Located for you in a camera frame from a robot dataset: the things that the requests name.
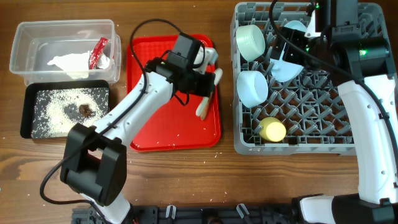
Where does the rice grains pile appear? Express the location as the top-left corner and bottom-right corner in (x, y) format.
(30, 87), (109, 139)

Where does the large light blue plate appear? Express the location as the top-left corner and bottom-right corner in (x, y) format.
(270, 21), (308, 82)

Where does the yellow cup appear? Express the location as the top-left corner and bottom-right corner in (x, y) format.
(259, 117), (287, 142)

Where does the red wrapper waste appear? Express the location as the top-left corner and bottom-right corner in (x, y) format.
(88, 37), (109, 70)

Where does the crumpled white paper waste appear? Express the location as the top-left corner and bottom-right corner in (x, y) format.
(47, 51), (93, 80)

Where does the green bowl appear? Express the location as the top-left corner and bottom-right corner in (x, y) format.
(236, 25), (266, 62)

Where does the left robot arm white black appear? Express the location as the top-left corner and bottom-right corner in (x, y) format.
(60, 33), (222, 223)

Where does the brown carrot-shaped food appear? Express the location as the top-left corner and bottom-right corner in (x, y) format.
(200, 93), (213, 120)

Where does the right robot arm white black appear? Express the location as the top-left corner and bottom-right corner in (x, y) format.
(274, 1), (397, 223)

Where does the white plastic spoon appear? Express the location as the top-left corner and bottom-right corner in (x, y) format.
(196, 68), (223, 120)

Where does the brown food scrap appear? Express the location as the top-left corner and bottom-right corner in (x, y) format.
(78, 104), (93, 118)

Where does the small light blue bowl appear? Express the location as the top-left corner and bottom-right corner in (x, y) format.
(236, 71), (269, 108)

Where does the black tray bin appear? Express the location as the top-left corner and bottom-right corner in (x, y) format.
(20, 80), (110, 139)

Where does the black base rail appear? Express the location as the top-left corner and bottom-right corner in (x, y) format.
(71, 195), (312, 224)

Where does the red serving tray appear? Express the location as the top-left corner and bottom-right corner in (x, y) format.
(126, 35), (221, 152)

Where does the grey dishwasher rack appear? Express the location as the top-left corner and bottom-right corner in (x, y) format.
(230, 1), (398, 156)

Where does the clear plastic bin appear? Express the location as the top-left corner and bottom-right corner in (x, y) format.
(9, 19), (122, 85)

